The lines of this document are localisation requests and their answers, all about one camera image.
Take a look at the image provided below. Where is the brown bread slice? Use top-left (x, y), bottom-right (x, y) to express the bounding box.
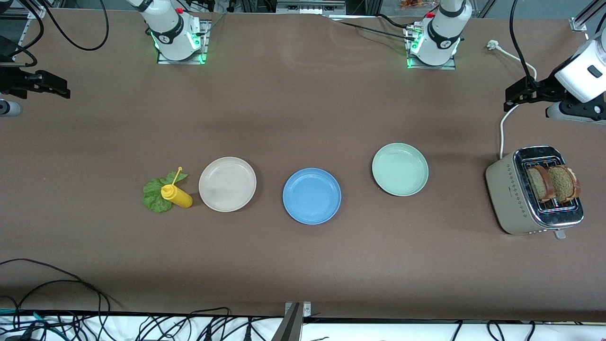
top-left (547, 164), bottom-right (582, 204)
top-left (526, 165), bottom-right (556, 203)

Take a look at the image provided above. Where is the green lettuce leaf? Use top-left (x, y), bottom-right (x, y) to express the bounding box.
top-left (142, 172), bottom-right (188, 213)

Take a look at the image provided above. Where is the yellow squeeze sauce bottle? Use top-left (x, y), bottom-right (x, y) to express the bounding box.
top-left (160, 166), bottom-right (194, 209)

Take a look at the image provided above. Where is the pale green round plate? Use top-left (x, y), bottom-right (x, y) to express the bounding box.
top-left (372, 143), bottom-right (429, 197)

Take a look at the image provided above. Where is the beige round plate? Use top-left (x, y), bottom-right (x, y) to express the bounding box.
top-left (198, 156), bottom-right (257, 213)

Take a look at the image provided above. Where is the blue round plate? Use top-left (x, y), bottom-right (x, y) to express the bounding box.
top-left (282, 168), bottom-right (342, 225)

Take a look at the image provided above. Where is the beige chrome toaster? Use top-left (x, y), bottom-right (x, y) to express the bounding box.
top-left (485, 145), bottom-right (585, 240)

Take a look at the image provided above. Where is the grey metal box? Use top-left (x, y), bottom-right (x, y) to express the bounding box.
top-left (276, 0), bottom-right (347, 16)

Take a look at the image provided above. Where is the black looped cable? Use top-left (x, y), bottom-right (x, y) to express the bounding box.
top-left (0, 0), bottom-right (45, 67)

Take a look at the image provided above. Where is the white toaster power cord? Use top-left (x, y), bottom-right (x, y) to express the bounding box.
top-left (487, 40), bottom-right (538, 160)

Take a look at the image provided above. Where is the aluminium frame profile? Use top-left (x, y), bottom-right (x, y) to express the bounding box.
top-left (570, 0), bottom-right (606, 33)
top-left (10, 9), bottom-right (47, 64)

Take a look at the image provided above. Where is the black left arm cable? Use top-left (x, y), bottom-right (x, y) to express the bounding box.
top-left (509, 0), bottom-right (540, 90)

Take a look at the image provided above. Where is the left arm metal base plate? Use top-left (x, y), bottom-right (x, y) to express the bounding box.
top-left (405, 24), bottom-right (458, 71)

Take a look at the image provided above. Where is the thin black cable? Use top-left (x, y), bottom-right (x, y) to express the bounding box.
top-left (327, 13), bottom-right (419, 42)

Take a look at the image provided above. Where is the long black cable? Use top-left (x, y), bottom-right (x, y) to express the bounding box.
top-left (0, 258), bottom-right (123, 311)
top-left (13, 279), bottom-right (112, 330)

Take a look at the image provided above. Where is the teal cable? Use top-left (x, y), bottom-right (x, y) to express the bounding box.
top-left (0, 308), bottom-right (64, 339)

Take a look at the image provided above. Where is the aluminium bracket profile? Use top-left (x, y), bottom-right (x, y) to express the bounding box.
top-left (271, 301), bottom-right (313, 341)

